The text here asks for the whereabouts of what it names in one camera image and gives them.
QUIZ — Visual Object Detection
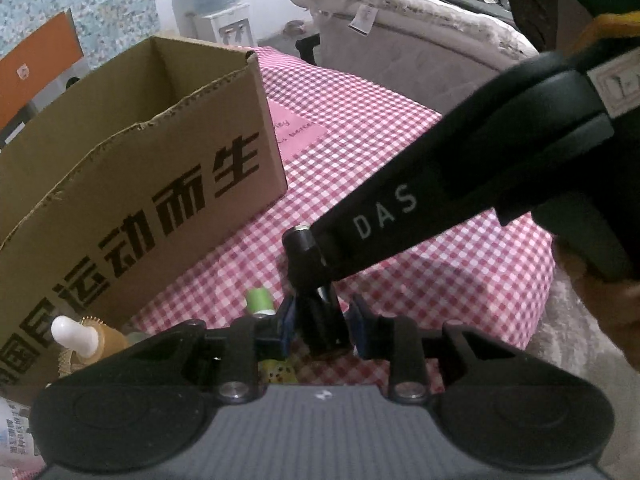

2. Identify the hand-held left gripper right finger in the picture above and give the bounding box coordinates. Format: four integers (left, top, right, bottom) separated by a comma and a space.
348, 297, 507, 407

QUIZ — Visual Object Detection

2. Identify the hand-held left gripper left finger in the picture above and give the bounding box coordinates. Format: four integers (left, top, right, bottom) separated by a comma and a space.
135, 297, 297, 407

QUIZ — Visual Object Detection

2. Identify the green dropper bottle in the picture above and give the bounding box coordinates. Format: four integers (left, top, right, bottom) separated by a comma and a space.
50, 315, 133, 362

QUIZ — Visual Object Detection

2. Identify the grey bed base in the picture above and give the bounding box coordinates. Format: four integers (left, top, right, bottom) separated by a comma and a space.
316, 10, 506, 117

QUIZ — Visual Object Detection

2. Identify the small green tube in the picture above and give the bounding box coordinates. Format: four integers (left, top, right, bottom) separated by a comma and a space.
245, 287, 275, 318

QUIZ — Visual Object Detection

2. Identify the white water dispenser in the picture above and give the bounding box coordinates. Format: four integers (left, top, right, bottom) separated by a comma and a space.
171, 0, 259, 50

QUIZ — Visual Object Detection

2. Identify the pink checkered tablecloth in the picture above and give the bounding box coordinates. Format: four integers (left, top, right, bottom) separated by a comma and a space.
130, 46, 557, 397

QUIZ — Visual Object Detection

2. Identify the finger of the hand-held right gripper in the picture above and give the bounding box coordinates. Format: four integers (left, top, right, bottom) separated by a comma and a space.
282, 225, 352, 357

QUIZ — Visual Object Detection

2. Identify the yellow patterned item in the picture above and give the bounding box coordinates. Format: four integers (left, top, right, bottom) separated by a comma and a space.
260, 359, 301, 387

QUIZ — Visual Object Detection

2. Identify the brown cardboard box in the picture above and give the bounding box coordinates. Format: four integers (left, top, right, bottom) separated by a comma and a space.
0, 35, 290, 407

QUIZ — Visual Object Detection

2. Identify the pink card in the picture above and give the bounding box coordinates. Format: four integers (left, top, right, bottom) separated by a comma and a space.
267, 99, 329, 165

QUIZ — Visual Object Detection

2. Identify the white bottle with green band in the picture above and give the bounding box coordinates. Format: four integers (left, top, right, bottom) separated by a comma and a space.
0, 397, 45, 479

